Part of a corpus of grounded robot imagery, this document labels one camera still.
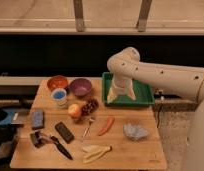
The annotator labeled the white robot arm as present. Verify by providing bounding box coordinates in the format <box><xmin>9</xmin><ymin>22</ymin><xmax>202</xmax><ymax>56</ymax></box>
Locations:
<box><xmin>107</xmin><ymin>47</ymin><xmax>204</xmax><ymax>171</ymax></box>

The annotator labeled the dark grape bunch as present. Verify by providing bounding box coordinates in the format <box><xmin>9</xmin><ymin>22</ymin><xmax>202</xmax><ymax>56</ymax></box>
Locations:
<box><xmin>81</xmin><ymin>98</ymin><xmax>99</xmax><ymax>115</ymax></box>

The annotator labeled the red yellow apple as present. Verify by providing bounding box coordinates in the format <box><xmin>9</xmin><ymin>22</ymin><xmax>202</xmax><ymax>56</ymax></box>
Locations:
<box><xmin>68</xmin><ymin>104</ymin><xmax>81</xmax><ymax>118</ymax></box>

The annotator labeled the metal fork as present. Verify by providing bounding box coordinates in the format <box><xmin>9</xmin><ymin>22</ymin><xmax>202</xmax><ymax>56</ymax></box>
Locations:
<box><xmin>82</xmin><ymin>117</ymin><xmax>95</xmax><ymax>140</ymax></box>

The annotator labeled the black metal binder clip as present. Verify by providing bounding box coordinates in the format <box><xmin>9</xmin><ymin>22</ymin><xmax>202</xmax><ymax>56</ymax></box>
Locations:
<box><xmin>30</xmin><ymin>131</ymin><xmax>43</xmax><ymax>148</ymax></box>

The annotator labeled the blue box beside table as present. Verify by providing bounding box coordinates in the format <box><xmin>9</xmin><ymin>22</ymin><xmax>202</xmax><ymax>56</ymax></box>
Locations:
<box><xmin>0</xmin><ymin>109</ymin><xmax>24</xmax><ymax>125</ymax></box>

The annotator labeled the black rectangular remote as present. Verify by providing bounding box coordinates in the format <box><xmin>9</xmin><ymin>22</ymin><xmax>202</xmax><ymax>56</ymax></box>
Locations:
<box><xmin>55</xmin><ymin>122</ymin><xmax>74</xmax><ymax>143</ymax></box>

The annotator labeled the green plastic tray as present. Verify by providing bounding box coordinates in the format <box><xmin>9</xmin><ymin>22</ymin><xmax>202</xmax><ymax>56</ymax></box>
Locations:
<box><xmin>102</xmin><ymin>72</ymin><xmax>155</xmax><ymax>107</ymax></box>

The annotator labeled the orange carrot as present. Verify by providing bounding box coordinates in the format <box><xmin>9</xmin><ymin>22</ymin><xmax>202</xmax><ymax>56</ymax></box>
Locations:
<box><xmin>98</xmin><ymin>117</ymin><xmax>115</xmax><ymax>136</ymax></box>

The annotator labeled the purple bowl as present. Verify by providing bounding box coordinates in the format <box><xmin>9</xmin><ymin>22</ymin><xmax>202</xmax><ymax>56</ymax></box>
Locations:
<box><xmin>69</xmin><ymin>78</ymin><xmax>92</xmax><ymax>97</ymax></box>

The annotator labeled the black handled knife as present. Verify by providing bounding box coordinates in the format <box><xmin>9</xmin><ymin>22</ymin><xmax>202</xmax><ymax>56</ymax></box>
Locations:
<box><xmin>43</xmin><ymin>134</ymin><xmax>73</xmax><ymax>160</ymax></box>

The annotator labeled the blue sponge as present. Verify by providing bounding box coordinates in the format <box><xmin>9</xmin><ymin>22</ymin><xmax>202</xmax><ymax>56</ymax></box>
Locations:
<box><xmin>31</xmin><ymin>110</ymin><xmax>44</xmax><ymax>130</ymax></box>

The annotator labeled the crumpled grey blue cloth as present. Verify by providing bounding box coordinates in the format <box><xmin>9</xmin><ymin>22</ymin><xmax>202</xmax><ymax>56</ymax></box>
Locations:
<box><xmin>123</xmin><ymin>123</ymin><xmax>149</xmax><ymax>141</ymax></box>

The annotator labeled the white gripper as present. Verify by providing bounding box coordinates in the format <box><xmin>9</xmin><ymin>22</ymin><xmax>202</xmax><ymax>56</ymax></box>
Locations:
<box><xmin>107</xmin><ymin>76</ymin><xmax>136</xmax><ymax>103</ymax></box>

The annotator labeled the blue and white cup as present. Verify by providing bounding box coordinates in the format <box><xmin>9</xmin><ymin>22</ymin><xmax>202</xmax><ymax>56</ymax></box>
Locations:
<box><xmin>51</xmin><ymin>88</ymin><xmax>67</xmax><ymax>108</ymax></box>

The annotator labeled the orange bowl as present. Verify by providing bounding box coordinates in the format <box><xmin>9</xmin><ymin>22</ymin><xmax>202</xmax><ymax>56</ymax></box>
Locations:
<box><xmin>47</xmin><ymin>75</ymin><xmax>68</xmax><ymax>91</ymax></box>

